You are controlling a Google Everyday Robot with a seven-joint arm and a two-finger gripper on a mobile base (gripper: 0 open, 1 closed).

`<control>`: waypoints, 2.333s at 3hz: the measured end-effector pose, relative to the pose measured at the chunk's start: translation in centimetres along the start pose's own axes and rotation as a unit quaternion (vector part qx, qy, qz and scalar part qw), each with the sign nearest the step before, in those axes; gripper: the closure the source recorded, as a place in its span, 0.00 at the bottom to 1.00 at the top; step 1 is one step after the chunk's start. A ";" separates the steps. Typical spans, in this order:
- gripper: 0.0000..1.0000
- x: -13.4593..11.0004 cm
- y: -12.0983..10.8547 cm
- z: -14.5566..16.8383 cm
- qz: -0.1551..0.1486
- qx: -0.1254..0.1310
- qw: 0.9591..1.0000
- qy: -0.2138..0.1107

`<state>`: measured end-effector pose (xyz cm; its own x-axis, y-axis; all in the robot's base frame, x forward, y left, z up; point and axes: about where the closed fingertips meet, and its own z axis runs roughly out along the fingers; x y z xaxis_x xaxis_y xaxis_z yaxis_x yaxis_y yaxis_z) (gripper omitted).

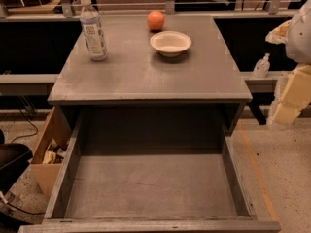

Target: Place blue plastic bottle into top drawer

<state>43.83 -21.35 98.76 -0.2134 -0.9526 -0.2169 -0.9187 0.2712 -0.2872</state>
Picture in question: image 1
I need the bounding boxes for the open grey top drawer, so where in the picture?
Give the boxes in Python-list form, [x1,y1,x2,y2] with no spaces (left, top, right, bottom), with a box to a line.
[18,106,280,233]

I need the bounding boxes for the clear plastic water bottle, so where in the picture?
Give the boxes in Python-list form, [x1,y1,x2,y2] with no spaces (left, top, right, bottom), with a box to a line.
[80,0,108,61]

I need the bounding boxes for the white paper bowl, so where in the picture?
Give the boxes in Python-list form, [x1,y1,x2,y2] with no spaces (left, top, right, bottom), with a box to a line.
[150,31,191,57]

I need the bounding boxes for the black floor cable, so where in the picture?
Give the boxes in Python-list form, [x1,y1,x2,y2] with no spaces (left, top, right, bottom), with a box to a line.
[10,107,40,144]

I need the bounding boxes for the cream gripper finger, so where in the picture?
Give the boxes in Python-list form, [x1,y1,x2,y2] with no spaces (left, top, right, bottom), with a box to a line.
[265,20,291,45]
[267,65,311,130]

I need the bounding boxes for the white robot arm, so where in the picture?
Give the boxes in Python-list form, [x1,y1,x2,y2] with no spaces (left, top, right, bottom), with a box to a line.
[265,0,311,130]

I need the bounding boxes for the cardboard box with scraps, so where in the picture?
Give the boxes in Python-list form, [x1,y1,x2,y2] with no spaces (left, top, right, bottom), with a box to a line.
[31,107,71,198]

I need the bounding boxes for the grey wooden cabinet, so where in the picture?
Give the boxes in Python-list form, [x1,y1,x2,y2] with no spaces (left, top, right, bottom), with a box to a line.
[47,14,254,138]

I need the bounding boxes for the orange fruit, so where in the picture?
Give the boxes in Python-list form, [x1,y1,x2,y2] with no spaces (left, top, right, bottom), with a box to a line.
[147,11,164,31]

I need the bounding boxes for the black office chair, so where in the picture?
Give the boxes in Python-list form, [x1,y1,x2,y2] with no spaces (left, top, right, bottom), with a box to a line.
[0,130,33,194]

